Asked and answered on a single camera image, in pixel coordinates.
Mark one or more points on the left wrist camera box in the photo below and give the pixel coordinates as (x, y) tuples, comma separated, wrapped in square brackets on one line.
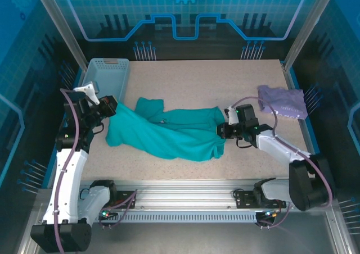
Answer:
[(88, 91)]

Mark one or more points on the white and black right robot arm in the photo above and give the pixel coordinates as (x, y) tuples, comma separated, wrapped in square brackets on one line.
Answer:
[(284, 150)]

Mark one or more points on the teal t-shirt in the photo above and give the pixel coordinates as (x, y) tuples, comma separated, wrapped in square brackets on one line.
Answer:
[(174, 136)]

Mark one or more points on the folded purple t-shirt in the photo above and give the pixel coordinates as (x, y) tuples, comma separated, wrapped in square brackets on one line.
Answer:
[(281, 102)]

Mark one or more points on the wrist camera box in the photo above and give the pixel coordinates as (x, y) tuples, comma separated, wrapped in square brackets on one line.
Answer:
[(88, 91), (232, 115)]

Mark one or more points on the light blue perforated plastic basket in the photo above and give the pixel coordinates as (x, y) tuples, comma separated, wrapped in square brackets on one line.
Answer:
[(109, 77)]

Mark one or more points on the aluminium frame post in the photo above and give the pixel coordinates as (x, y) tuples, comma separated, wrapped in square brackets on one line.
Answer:
[(60, 29), (309, 26)]

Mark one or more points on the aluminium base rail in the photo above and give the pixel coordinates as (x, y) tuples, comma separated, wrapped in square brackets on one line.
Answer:
[(182, 193)]

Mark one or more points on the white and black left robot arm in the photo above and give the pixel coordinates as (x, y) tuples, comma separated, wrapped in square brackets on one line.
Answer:
[(69, 186)]

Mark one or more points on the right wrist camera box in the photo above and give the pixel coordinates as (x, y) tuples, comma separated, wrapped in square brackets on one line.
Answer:
[(232, 115)]

